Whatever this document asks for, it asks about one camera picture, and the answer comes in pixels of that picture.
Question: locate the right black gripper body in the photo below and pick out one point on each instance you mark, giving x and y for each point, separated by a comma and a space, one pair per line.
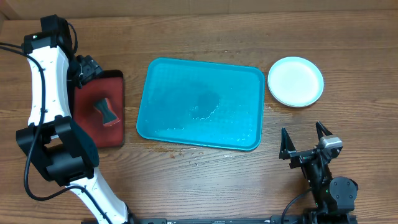
314, 172

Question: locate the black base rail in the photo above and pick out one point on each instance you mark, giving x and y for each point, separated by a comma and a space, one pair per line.
275, 219

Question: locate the red green sponge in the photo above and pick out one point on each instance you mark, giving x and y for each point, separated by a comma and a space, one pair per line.
104, 107

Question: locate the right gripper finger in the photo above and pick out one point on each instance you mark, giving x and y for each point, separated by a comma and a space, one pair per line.
287, 147
322, 130

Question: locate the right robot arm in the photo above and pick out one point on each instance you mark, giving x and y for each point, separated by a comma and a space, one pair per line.
333, 196

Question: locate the light blue plate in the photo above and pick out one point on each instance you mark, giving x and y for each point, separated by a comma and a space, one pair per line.
302, 80

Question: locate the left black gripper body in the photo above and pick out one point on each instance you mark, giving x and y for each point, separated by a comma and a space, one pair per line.
83, 70

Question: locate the yellow-green plate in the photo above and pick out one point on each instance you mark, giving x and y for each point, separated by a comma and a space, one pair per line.
279, 94

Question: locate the dark red small tray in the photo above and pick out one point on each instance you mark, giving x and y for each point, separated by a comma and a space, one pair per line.
110, 85

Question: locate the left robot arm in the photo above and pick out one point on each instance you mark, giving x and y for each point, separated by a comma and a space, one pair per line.
53, 141

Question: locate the teal plastic tray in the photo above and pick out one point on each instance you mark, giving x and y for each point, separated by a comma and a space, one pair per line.
203, 104

